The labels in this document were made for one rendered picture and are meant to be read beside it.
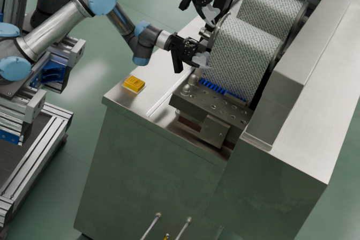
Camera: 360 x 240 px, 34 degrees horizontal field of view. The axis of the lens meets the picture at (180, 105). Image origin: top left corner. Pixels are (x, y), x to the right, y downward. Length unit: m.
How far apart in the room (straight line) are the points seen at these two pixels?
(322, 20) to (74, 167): 1.98
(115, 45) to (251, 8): 2.11
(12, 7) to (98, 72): 1.66
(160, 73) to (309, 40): 1.16
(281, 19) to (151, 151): 0.78
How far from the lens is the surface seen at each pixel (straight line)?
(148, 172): 2.49
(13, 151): 3.09
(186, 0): 2.38
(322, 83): 1.92
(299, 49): 1.55
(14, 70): 2.29
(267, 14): 2.53
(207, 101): 2.34
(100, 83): 4.05
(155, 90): 2.53
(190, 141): 2.32
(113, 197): 2.68
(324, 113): 1.77
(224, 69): 2.41
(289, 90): 1.42
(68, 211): 3.14
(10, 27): 2.42
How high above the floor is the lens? 2.31
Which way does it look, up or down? 34 degrees down
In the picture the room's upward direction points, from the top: 21 degrees clockwise
